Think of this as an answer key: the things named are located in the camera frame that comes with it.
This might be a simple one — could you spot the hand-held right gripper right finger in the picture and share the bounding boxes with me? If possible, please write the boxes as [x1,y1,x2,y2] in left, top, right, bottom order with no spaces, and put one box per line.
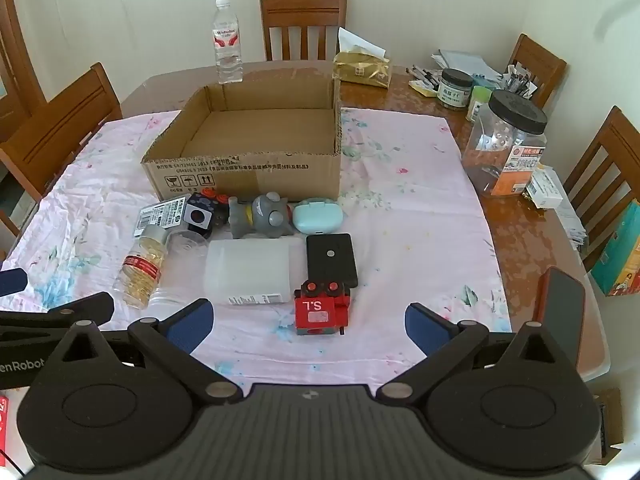
[377,302,573,406]

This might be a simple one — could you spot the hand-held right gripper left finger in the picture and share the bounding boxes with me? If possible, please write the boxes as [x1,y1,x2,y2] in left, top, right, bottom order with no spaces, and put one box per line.
[51,298,241,404]

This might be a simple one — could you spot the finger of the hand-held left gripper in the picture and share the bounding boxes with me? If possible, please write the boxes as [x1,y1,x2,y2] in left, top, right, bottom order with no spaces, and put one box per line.
[0,291,116,335]
[0,268,27,297]

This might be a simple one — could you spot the clear plastic jar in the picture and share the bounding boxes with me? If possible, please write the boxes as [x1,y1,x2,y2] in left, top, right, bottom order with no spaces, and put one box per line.
[148,231,211,308]

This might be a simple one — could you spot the white translucent plastic box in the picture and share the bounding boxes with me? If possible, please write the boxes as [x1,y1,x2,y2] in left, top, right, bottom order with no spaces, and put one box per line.
[202,238,293,306]

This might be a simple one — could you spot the yellow capsule bottle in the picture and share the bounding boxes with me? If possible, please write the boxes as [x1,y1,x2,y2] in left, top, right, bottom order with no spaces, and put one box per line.
[113,224,168,309]

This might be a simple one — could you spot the red toy car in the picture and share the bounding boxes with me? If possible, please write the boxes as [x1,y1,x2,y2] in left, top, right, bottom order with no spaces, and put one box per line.
[293,281,352,337]

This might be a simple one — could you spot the black square box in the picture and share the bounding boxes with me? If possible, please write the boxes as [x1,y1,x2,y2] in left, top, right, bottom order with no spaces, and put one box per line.
[306,233,360,291]

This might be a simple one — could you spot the clear labelled refill case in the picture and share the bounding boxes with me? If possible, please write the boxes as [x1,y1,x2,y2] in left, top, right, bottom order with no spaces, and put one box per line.
[133,197,188,237]

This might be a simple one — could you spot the cardboard box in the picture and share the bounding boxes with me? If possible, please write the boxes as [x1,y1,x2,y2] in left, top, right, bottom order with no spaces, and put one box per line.
[141,80,343,206]

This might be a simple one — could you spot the red packet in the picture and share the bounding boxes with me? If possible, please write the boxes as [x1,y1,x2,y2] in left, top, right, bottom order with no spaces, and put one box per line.
[0,395,11,461]

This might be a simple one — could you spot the pink floral cloth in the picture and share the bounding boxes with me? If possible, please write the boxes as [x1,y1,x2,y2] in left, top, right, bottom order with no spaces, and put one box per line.
[0,107,513,391]

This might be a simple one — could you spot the dark fidget cube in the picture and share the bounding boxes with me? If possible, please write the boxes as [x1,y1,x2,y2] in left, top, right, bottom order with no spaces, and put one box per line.
[181,188,231,235]

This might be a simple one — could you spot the grey toy figure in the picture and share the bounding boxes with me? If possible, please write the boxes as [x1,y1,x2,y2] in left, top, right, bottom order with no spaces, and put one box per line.
[228,191,296,238]

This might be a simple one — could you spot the phone in red case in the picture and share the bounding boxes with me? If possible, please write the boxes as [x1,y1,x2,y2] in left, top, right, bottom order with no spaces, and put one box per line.
[532,266,587,368]

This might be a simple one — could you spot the light blue oval case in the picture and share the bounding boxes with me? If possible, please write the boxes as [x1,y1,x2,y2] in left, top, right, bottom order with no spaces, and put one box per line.
[292,197,345,235]

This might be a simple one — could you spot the wooden chair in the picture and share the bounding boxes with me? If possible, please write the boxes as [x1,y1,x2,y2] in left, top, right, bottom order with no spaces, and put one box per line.
[0,62,123,241]
[510,34,568,111]
[259,0,348,61]
[562,106,640,271]

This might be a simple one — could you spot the white paper packets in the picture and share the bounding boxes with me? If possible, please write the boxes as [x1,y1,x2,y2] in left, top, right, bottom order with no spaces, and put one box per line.
[555,204,591,252]

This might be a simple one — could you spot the small white boxes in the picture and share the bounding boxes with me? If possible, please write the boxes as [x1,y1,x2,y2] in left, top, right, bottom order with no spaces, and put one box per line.
[525,165,568,209]

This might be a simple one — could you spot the large clear jar black lid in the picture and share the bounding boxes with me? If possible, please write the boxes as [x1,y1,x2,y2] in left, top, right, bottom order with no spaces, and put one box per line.
[461,89,548,198]

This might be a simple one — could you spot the teal printed carton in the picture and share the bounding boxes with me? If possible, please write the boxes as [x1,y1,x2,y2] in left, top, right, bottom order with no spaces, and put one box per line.
[590,199,640,297]

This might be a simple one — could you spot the small green bottle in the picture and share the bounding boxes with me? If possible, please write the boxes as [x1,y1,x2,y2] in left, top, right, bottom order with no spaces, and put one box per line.
[467,86,496,123]

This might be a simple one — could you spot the small jar black lid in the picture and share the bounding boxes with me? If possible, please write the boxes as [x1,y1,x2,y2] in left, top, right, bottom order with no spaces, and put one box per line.
[437,68,474,110]

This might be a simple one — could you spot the bunch of pens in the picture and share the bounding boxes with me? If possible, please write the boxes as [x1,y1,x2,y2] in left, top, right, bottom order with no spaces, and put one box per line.
[406,65,447,86]

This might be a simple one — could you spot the pen holder with pens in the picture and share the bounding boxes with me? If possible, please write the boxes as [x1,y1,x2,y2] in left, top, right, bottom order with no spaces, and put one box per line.
[500,65,542,97]

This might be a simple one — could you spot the gold tissue pack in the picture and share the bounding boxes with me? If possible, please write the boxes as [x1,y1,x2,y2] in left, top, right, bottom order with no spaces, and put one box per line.
[332,27,392,90]

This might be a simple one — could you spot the stack of papers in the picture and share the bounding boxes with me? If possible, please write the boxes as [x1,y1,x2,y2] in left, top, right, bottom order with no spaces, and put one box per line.
[431,49,497,79]

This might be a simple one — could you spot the clear water bottle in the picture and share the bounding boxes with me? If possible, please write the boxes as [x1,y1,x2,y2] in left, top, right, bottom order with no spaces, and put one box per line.
[212,0,244,84]

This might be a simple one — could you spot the brown wooden frame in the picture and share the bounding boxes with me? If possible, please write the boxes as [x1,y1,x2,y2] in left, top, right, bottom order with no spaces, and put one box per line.
[0,0,48,143]

